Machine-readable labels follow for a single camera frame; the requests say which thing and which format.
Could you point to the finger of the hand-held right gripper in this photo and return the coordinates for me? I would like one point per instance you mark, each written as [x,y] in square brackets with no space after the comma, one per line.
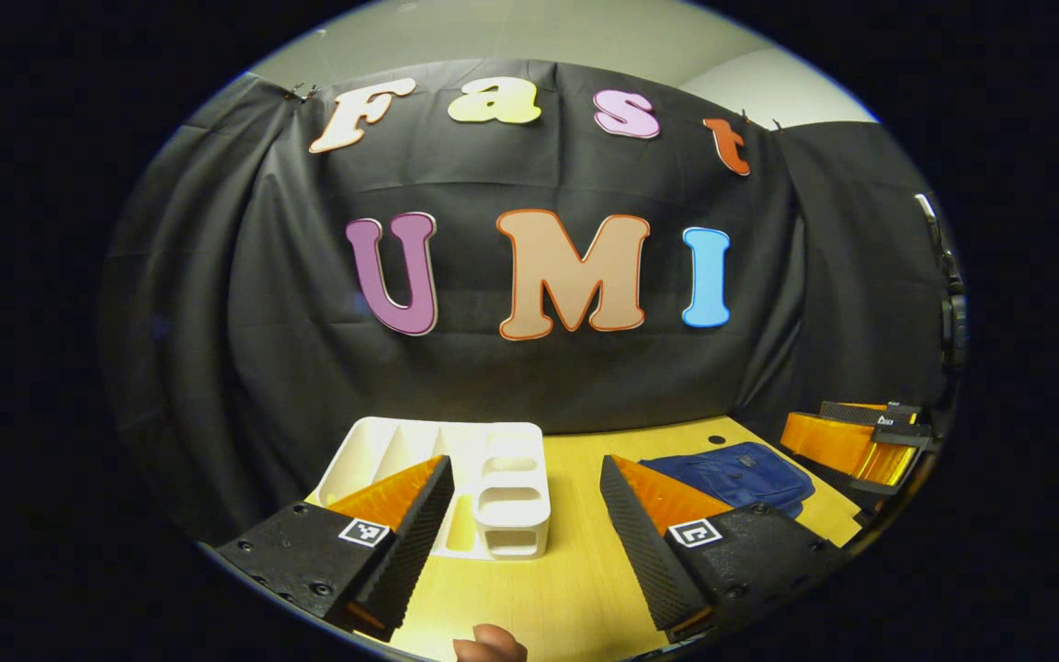
[847,450]
[870,414]

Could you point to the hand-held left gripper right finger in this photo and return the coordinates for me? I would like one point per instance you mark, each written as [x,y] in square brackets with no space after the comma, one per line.
[649,552]

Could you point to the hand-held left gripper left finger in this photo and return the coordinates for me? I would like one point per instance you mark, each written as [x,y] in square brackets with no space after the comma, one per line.
[415,552]

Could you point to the white bookshelf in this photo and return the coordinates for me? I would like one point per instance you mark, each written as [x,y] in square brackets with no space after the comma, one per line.
[511,533]

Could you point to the blue schoolbag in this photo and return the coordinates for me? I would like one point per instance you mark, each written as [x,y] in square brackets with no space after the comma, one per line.
[750,478]

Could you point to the black backdrop cloth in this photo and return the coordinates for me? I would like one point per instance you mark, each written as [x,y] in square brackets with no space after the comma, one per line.
[217,322]

